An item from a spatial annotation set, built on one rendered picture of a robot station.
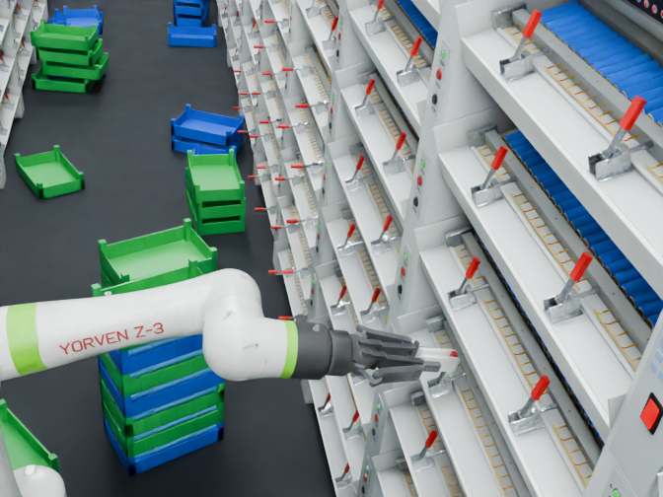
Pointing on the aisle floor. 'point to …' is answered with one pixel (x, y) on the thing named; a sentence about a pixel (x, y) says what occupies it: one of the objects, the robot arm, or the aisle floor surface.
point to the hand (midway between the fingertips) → (436, 359)
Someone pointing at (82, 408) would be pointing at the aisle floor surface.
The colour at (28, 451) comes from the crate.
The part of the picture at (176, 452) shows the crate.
